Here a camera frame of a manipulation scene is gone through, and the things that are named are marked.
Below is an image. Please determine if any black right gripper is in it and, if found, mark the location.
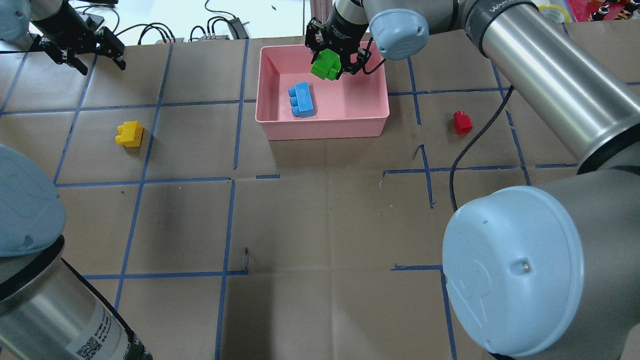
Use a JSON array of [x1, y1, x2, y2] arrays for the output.
[[305, 18, 372, 80]]

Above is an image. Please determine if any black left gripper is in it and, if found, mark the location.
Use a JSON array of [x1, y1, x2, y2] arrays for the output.
[[39, 20, 127, 76]]

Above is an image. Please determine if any green toy block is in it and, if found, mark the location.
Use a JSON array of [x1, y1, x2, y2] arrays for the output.
[[310, 48, 341, 81]]

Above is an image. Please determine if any blue toy block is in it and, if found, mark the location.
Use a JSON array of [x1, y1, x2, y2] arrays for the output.
[[287, 81, 317, 118]]

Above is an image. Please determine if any yellow toy block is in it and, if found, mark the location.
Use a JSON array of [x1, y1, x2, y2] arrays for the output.
[[114, 121, 144, 148]]

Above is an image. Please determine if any red toy block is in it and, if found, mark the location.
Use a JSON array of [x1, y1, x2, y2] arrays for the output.
[[453, 111, 474, 135]]

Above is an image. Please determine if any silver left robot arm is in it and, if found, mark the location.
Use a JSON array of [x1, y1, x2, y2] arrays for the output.
[[0, 0, 153, 360]]

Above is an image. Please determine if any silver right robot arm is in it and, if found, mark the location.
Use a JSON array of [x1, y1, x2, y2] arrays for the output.
[[305, 0, 640, 360]]

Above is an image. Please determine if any pink plastic box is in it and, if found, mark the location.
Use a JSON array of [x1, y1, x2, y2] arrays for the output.
[[254, 44, 390, 141]]

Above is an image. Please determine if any yellow tape roll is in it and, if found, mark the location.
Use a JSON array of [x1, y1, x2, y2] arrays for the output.
[[537, 3, 571, 25]]

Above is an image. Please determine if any aluminium profile post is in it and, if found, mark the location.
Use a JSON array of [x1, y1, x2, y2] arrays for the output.
[[310, 0, 334, 26]]

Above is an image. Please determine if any black corrugated cable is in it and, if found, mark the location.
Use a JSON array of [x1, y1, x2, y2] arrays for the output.
[[449, 85, 516, 213]]

